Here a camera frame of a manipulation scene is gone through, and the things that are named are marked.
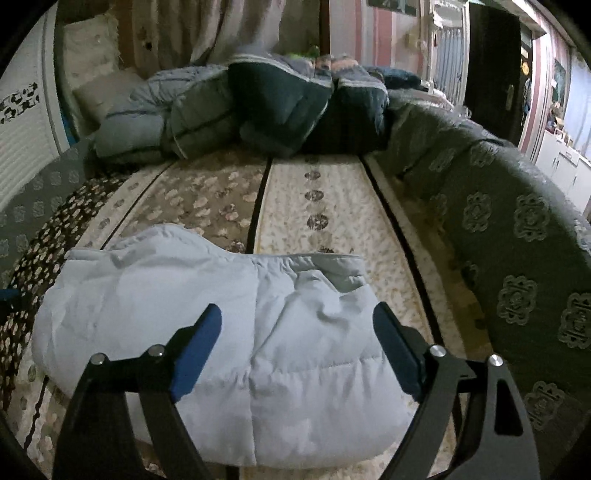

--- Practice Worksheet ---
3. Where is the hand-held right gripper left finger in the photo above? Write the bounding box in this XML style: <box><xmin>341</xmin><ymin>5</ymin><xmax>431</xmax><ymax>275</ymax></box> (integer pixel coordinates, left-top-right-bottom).
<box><xmin>52</xmin><ymin>303</ymin><xmax>223</xmax><ymax>480</ymax></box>

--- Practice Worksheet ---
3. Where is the green patterned blanket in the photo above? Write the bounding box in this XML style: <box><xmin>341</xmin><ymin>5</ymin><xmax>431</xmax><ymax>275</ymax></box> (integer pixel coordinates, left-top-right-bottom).
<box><xmin>0</xmin><ymin>141</ymin><xmax>95</xmax><ymax>280</ymax></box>
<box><xmin>369</xmin><ymin>88</ymin><xmax>591</xmax><ymax>480</ymax></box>

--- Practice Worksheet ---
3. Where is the white cabinet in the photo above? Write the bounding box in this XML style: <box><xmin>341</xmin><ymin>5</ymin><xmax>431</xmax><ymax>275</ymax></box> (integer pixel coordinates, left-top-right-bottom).
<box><xmin>518</xmin><ymin>124</ymin><xmax>591</xmax><ymax>220</ymax></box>

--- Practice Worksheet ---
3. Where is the cream pillow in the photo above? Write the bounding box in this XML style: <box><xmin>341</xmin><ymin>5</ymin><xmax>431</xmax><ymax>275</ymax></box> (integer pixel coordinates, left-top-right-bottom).
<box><xmin>61</xmin><ymin>13</ymin><xmax>122</xmax><ymax>93</ymax></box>

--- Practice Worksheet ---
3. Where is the white padded jacket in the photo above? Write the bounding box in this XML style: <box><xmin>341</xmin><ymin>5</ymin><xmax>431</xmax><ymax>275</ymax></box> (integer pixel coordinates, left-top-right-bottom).
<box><xmin>31</xmin><ymin>224</ymin><xmax>419</xmax><ymax>468</ymax></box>

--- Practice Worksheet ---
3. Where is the dark door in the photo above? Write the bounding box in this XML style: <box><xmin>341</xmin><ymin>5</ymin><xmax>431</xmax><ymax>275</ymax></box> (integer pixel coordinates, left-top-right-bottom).
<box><xmin>463</xmin><ymin>2</ymin><xmax>535</xmax><ymax>145</ymax></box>

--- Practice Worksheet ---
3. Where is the white radiator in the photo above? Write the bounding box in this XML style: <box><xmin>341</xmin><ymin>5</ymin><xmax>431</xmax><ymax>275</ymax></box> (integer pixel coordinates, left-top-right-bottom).
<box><xmin>430</xmin><ymin>0</ymin><xmax>468</xmax><ymax>108</ymax></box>

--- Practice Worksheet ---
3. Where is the beige brown floral bedspread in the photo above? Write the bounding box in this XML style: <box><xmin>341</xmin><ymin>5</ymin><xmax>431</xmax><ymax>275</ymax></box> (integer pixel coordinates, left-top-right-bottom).
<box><xmin>0</xmin><ymin>154</ymin><xmax>492</xmax><ymax>480</ymax></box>

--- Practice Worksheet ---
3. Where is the wall poster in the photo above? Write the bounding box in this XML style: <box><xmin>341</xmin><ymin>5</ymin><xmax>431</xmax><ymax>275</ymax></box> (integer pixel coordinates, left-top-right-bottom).
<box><xmin>551</xmin><ymin>57</ymin><xmax>570</xmax><ymax>110</ymax></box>

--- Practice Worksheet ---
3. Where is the grey pillow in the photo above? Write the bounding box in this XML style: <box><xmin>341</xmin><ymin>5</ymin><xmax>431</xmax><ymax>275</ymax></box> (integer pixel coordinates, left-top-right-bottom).
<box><xmin>72</xmin><ymin>69</ymin><xmax>149</xmax><ymax>136</ymax></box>

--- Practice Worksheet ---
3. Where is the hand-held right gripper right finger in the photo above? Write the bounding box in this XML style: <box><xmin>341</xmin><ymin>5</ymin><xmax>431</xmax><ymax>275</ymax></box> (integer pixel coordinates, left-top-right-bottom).
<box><xmin>372</xmin><ymin>302</ymin><xmax>542</xmax><ymax>480</ymax></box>

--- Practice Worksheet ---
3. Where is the beige curtain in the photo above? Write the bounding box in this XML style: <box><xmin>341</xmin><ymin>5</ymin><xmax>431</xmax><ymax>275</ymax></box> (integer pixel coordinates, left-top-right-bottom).
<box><xmin>115</xmin><ymin>0</ymin><xmax>329</xmax><ymax>72</ymax></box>

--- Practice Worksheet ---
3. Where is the blue grey quilt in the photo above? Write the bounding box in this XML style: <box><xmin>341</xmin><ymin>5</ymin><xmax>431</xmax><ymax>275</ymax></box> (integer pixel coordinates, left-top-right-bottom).
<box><xmin>90</xmin><ymin>50</ymin><xmax>392</xmax><ymax>163</ymax></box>

